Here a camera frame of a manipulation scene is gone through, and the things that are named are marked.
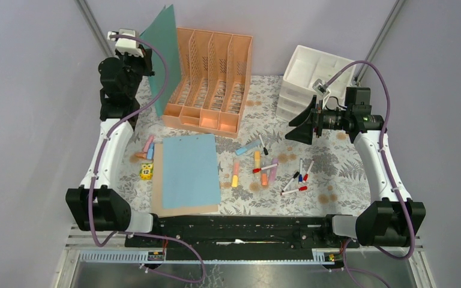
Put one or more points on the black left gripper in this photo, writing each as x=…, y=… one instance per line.
x=145, y=61

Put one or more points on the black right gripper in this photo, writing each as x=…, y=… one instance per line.
x=303, y=133

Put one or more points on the green folder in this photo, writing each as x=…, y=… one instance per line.
x=162, y=34

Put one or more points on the light blue folder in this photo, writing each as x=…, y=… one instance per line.
x=190, y=170

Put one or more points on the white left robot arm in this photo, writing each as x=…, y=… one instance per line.
x=95, y=203

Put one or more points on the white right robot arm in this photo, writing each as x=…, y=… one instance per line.
x=393, y=218

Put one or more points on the black cap whiteboard marker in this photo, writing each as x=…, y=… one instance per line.
x=263, y=144

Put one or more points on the black cap marker right group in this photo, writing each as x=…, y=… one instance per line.
x=285, y=188

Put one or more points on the blue cap marker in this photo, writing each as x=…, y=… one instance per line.
x=300, y=171

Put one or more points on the red cap marker upper right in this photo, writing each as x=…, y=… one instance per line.
x=306, y=175

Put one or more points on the white plastic drawer unit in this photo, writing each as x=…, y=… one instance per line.
x=305, y=67

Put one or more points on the red cap marker lowest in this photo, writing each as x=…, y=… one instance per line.
x=303, y=188

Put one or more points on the floral table cloth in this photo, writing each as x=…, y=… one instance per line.
x=337, y=183

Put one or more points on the red cap marker on highlighters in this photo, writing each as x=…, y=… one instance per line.
x=257, y=170

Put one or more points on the orange plastic file organizer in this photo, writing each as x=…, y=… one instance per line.
x=215, y=82

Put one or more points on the orange highlighter left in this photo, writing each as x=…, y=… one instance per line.
x=141, y=155

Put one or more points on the yellow owl eraser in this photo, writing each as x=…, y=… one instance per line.
x=146, y=171

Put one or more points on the tan kraft folder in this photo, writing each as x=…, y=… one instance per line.
x=157, y=192

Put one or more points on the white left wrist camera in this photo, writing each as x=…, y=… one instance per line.
x=125, y=45

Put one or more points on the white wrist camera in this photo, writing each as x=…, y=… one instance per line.
x=125, y=45
x=321, y=89

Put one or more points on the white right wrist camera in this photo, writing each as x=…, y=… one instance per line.
x=321, y=89

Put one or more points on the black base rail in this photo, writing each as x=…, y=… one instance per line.
x=241, y=238

